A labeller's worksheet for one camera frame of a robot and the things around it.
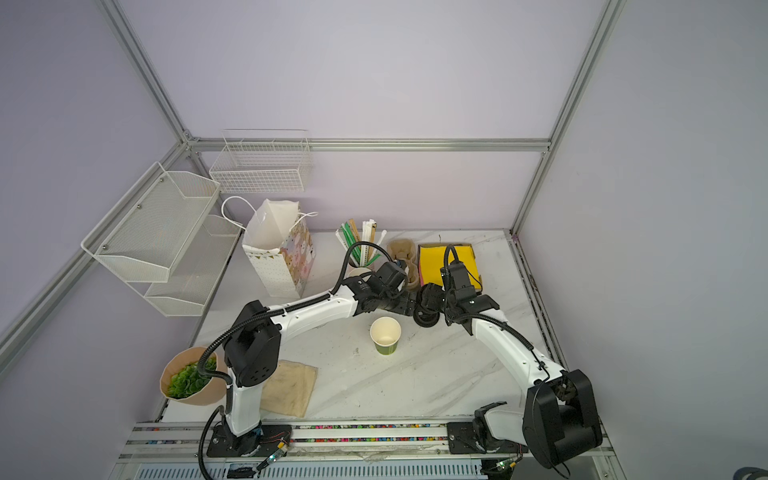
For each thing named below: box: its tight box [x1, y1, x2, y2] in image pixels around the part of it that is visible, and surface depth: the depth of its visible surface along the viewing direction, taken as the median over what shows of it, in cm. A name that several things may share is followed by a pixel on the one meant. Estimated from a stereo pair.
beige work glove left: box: [260, 360, 318, 418], surface depth 82 cm
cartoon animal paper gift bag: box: [222, 196, 318, 299], surface depth 92 cm
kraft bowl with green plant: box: [160, 347, 227, 406], surface depth 73 cm
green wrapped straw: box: [340, 222, 381, 267], surface depth 98 cm
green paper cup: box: [370, 316, 402, 356], surface depth 86 cm
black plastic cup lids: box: [413, 283, 446, 328], surface depth 79 cm
